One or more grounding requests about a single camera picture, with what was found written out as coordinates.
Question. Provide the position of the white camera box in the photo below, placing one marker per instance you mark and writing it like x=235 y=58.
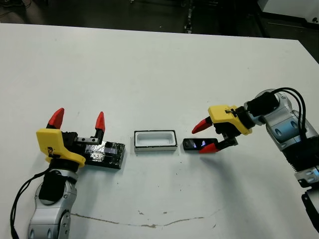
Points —
x=154 y=148

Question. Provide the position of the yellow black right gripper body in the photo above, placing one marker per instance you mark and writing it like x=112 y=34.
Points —
x=224 y=114

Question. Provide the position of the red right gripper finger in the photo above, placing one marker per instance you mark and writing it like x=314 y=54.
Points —
x=210 y=149
x=202 y=127

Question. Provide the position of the black camera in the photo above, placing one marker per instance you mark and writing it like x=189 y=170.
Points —
x=192 y=144

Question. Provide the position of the glossy black box lid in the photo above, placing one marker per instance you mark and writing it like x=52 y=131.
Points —
x=112 y=156

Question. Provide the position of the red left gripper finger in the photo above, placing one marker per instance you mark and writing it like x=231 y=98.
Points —
x=100 y=122
x=56 y=119

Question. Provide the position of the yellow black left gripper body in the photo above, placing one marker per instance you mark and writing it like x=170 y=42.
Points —
x=51 y=139

